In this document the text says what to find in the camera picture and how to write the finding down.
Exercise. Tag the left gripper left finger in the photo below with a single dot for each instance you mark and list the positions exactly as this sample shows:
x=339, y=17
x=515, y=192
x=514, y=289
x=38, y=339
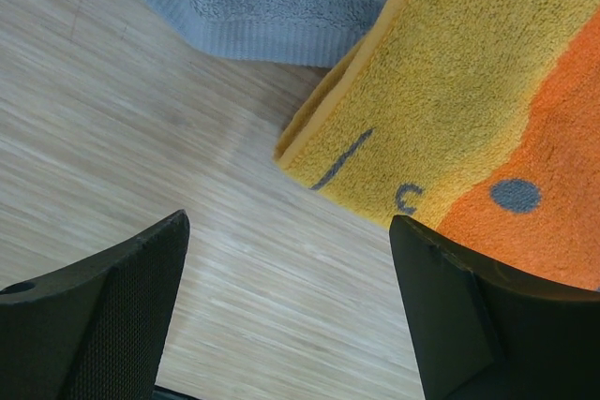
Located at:
x=95, y=329

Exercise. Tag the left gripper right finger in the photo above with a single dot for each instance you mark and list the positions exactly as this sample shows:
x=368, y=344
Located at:
x=481, y=329

